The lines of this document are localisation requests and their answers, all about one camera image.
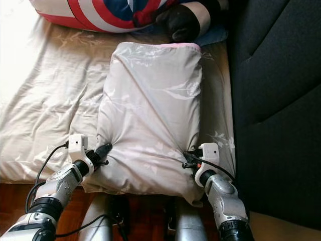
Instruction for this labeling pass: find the red white blue star bolster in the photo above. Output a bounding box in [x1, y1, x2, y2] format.
[29, 0, 181, 33]

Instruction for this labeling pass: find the bed with beige floral sheet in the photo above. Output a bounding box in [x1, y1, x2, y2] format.
[0, 0, 236, 185]

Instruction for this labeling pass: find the blue cloth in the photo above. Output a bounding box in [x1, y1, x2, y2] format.
[138, 23, 229, 48]

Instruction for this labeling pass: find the silver right robot leg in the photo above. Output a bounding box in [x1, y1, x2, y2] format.
[173, 198, 209, 241]

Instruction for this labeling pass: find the black and beige plush cushion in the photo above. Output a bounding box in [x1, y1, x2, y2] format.
[155, 2, 212, 43]

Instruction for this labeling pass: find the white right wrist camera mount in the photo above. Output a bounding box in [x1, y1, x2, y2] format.
[195, 143, 221, 186]

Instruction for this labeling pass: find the silver left robot leg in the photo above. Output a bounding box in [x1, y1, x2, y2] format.
[80, 193, 121, 241]

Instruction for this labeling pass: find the grey floral pillow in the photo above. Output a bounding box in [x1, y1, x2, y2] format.
[83, 42, 209, 206]

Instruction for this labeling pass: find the silver robot leg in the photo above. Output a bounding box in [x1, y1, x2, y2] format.
[80, 193, 121, 241]
[173, 198, 209, 241]

